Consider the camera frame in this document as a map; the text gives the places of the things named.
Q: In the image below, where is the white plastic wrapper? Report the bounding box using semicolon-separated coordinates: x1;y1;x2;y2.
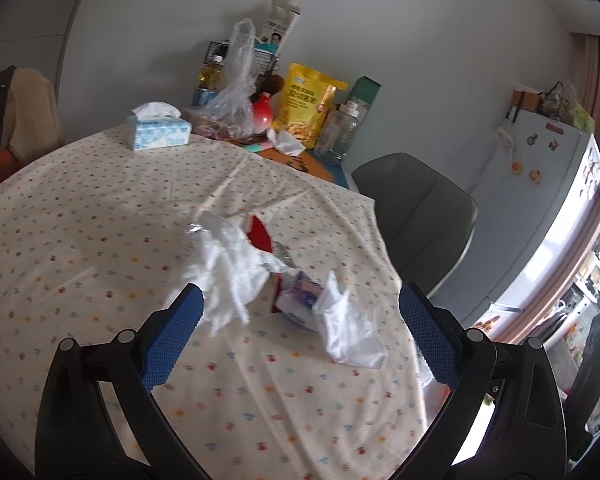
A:
312;271;387;370

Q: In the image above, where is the white tissue paper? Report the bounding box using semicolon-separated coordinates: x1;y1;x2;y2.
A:
166;210;290;337

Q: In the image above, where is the blue white snack wrapper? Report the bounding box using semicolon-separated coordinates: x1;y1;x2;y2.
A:
272;271;323;334

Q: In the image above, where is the red white torn wrapper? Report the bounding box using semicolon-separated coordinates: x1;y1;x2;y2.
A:
247;214;297;269

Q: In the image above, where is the grey upholstered chair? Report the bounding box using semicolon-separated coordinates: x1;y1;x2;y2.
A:
352;153;478;296

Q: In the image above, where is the white refrigerator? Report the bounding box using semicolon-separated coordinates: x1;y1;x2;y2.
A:
432;108;600;325

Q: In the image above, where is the blue tissue box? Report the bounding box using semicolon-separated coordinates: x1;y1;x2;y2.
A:
126;102;192;152

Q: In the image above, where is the clear glass jar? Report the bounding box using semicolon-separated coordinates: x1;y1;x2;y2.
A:
313;100;363;166

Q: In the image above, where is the crumpled tissue near vase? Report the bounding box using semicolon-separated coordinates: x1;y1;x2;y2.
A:
266;128;304;157

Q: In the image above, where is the clear plastic bag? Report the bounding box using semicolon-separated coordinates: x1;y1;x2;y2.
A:
186;18;257;141

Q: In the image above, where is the red peach-shaped vase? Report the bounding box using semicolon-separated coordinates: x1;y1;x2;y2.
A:
251;92;273;136

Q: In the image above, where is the basket on refrigerator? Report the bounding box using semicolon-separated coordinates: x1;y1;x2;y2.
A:
509;80;595;133

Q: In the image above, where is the green carton box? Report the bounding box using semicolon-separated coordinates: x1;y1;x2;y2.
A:
348;76;381;110

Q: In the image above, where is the oil bottle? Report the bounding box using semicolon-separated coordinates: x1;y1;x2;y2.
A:
192;54;224;107

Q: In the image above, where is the yellow snack bag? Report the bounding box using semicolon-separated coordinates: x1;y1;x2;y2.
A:
273;63;349;150

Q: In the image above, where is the black wire basket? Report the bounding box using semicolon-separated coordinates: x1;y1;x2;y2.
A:
204;39;279;80

